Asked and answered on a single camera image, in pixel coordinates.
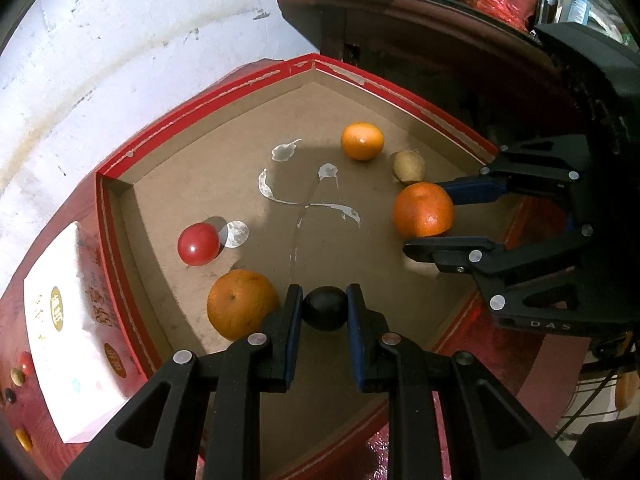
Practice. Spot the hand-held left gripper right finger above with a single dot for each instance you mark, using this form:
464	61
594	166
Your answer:
356	345

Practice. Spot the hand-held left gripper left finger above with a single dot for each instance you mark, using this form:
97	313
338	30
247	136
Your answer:
292	340

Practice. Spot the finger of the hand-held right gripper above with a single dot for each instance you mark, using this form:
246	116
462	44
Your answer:
450	255
475	190

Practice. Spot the dark plum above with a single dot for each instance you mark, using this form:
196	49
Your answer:
325	307
8	396

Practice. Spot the deep orange tangerine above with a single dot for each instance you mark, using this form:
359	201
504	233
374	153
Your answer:
423	210

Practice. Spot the large orange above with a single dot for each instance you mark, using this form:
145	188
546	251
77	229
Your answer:
242	304
362	141

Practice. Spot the brown kiwi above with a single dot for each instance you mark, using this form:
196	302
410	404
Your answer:
408	165

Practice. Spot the red cardboard box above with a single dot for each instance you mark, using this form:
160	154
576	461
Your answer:
300	240

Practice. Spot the large red tomato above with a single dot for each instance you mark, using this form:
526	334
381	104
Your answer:
199	244

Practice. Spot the small red tomato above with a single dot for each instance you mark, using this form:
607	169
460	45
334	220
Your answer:
26	362

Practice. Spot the small pale kiwi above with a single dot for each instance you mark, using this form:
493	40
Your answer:
16	376

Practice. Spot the small yellow-orange citrus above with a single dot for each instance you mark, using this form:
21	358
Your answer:
23	439

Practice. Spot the clear plastic bottle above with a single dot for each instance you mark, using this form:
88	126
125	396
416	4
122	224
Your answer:
576	2

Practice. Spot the dark wooden cabinet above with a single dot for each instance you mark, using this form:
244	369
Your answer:
400	60

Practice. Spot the pink white tissue pack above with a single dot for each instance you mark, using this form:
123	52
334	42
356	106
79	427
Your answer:
65	340

